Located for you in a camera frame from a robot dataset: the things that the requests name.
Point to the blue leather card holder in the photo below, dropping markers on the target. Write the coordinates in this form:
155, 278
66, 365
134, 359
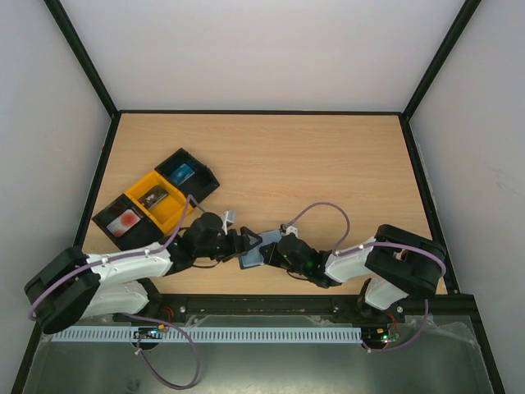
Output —
254, 257

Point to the blue credit card in bin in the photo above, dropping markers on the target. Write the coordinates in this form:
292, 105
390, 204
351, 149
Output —
181, 174

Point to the black VIP card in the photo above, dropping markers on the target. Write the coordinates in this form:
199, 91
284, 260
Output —
153, 197

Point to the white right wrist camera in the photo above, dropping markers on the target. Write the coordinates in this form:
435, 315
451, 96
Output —
287, 229

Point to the light blue slotted cable duct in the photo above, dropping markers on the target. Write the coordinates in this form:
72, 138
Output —
209, 335

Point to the black bin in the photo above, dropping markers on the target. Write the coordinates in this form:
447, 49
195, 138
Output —
200, 185
144, 233

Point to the black aluminium frame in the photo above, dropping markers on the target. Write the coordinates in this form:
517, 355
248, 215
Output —
465, 14

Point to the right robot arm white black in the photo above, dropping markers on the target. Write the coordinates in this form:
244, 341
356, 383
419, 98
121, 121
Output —
396, 263

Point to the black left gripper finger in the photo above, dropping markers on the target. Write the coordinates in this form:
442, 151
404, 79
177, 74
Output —
249, 248
249, 235

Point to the black bin far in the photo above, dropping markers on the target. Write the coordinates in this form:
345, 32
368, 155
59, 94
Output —
200, 185

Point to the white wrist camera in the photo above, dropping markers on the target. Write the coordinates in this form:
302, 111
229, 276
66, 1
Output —
287, 229
228, 218

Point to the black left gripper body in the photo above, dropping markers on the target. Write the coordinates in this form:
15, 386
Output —
220, 251

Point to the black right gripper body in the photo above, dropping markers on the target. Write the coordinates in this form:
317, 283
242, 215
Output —
271, 252

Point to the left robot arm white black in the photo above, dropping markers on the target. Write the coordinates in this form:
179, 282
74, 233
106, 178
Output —
76, 285

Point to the black front mounting rail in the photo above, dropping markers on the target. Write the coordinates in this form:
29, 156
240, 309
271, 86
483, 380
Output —
262, 305

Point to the yellow bin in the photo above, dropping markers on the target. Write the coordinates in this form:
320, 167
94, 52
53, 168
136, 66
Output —
168, 212

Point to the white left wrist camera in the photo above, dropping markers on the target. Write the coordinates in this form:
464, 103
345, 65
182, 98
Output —
228, 218

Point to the white red card in bin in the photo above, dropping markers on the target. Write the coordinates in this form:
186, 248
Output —
123, 223

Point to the black bin near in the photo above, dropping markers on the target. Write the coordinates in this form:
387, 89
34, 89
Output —
144, 233

